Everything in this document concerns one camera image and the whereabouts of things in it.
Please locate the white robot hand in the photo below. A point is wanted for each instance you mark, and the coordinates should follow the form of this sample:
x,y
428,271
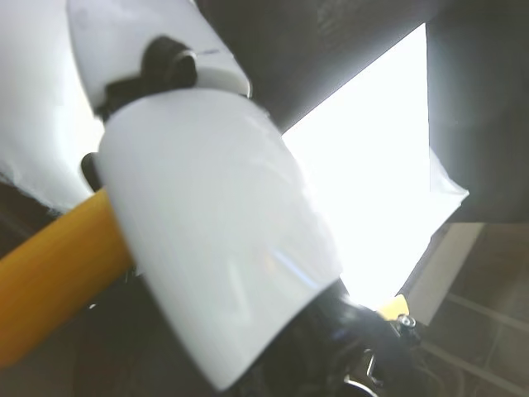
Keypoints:
x,y
206,231

